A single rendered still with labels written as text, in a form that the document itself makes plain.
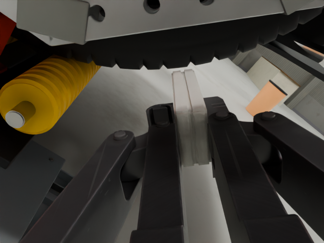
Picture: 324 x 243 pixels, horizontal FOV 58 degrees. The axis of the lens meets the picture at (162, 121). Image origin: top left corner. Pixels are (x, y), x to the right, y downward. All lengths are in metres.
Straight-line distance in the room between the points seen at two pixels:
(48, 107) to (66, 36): 0.07
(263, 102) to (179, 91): 4.52
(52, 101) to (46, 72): 0.04
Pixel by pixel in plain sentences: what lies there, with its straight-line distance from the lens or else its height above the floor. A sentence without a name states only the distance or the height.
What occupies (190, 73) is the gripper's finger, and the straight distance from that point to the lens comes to 0.19.
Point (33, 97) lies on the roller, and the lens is 0.30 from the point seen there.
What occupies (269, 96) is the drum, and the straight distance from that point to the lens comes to 4.66.
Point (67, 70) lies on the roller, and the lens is 0.35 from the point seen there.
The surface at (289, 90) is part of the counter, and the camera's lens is 10.11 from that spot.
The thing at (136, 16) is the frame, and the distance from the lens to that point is 0.25.
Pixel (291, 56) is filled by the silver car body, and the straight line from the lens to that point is 1.99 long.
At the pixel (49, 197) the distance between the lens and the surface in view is 0.73.
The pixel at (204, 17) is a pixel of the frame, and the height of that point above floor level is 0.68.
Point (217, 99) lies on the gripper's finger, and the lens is 0.16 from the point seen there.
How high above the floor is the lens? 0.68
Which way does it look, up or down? 20 degrees down
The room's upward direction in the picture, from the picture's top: 40 degrees clockwise
